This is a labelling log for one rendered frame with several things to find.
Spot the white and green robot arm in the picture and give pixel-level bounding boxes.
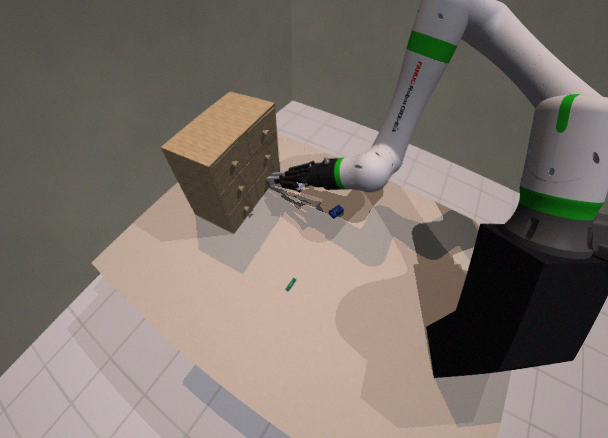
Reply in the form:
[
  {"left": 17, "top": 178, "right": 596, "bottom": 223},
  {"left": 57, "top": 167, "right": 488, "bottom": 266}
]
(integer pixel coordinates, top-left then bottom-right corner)
[{"left": 319, "top": 0, "right": 608, "bottom": 261}]

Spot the green aaa battery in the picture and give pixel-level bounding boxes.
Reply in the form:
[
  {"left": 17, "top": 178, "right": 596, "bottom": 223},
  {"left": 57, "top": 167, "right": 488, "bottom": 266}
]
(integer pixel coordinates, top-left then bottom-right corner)
[{"left": 286, "top": 277, "right": 296, "bottom": 291}]

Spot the brown wooden drawer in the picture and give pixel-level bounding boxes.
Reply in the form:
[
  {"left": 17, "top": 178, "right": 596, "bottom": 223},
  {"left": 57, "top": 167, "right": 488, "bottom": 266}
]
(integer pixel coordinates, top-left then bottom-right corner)
[
  {"left": 247, "top": 107, "right": 276, "bottom": 157},
  {"left": 229, "top": 184, "right": 258, "bottom": 231},
  {"left": 211, "top": 134, "right": 250, "bottom": 192},
  {"left": 256, "top": 156, "right": 279, "bottom": 199},
  {"left": 252, "top": 133, "right": 278, "bottom": 180},
  {"left": 221, "top": 161, "right": 254, "bottom": 213}
]

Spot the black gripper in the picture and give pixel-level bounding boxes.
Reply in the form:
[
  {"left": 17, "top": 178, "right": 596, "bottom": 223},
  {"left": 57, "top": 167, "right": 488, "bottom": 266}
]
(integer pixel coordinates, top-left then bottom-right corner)
[{"left": 267, "top": 161, "right": 322, "bottom": 192}]

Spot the small brown wooden chest of drawers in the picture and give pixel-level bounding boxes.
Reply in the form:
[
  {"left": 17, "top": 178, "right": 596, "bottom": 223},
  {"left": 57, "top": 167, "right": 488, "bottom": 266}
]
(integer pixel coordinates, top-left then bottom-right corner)
[{"left": 161, "top": 92, "right": 280, "bottom": 234}]

